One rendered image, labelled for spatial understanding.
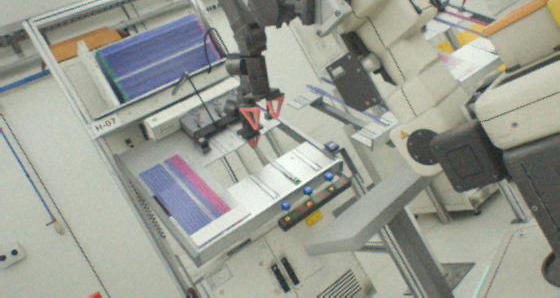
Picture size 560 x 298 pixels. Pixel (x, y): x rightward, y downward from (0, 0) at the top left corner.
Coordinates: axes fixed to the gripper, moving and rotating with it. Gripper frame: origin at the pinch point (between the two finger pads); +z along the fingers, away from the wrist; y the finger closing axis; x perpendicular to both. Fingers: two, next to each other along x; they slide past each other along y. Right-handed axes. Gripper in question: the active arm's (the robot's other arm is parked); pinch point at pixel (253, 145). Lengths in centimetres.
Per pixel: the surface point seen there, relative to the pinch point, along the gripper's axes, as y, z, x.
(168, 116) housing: 19.8, -10.8, -35.7
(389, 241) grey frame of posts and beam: -21, 34, 56
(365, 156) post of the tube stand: -39, 16, 27
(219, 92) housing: -7.2, -10.7, -34.8
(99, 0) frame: 18, -55, -81
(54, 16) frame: 39, -55, -80
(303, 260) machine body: 4, 48, 28
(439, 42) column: -286, 95, -109
